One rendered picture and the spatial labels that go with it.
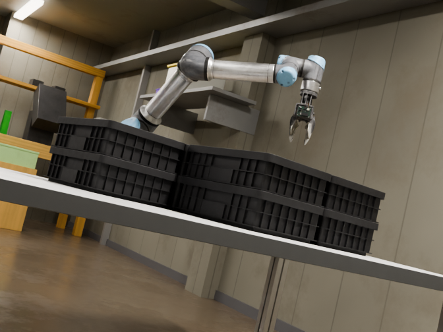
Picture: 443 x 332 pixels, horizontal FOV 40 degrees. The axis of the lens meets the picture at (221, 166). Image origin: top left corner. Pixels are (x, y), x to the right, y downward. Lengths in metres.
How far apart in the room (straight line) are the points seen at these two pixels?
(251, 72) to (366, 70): 2.06
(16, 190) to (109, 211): 0.19
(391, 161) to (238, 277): 1.74
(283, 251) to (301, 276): 2.94
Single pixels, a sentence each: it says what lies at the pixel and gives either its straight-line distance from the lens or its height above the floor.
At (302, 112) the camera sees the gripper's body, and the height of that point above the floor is 1.20.
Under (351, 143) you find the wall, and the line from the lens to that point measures 4.25.
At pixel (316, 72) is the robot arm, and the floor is 1.37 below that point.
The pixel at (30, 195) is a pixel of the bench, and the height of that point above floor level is 0.68.
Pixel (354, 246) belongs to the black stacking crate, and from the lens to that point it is 2.10.
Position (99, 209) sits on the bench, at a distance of 1.21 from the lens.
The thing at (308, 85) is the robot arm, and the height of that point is 1.31.
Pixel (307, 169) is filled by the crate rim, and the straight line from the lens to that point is 1.85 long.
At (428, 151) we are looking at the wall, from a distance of 3.77.
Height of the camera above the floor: 0.73
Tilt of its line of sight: 4 degrees up
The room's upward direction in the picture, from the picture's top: 13 degrees clockwise
